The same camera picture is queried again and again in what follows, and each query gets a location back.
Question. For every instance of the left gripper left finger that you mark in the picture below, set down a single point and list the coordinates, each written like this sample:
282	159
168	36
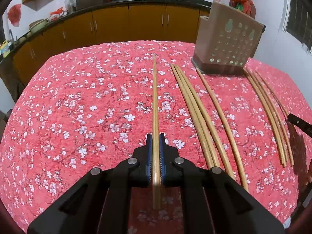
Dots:
99	201

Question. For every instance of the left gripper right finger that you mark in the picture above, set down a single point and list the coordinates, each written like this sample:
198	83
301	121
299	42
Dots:
212	202

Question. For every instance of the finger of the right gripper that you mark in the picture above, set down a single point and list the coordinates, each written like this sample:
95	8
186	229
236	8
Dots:
300	123

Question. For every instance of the lower wooden kitchen cabinets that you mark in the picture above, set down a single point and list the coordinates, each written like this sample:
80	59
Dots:
114	24

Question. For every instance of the red floral tablecloth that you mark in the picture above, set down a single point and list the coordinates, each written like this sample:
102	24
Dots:
91	107

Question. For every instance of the right window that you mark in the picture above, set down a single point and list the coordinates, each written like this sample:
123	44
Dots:
299	23

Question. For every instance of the beige perforated utensil holder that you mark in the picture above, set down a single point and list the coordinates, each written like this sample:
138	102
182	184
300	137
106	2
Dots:
226	39

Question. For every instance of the red bag on counter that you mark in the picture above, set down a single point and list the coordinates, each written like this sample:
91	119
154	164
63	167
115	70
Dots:
245	6

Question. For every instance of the black countertop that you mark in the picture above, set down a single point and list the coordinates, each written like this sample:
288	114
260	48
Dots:
198	4

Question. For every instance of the yellow detergent bottle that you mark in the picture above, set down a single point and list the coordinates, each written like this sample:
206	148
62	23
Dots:
5	49

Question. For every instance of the green basin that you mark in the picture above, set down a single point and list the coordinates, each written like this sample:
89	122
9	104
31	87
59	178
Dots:
37	25

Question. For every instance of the orange red snack bag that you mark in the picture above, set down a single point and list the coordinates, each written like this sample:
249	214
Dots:
57	12

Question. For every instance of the red plastic bag on wall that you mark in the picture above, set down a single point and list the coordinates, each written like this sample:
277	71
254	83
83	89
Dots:
14	15

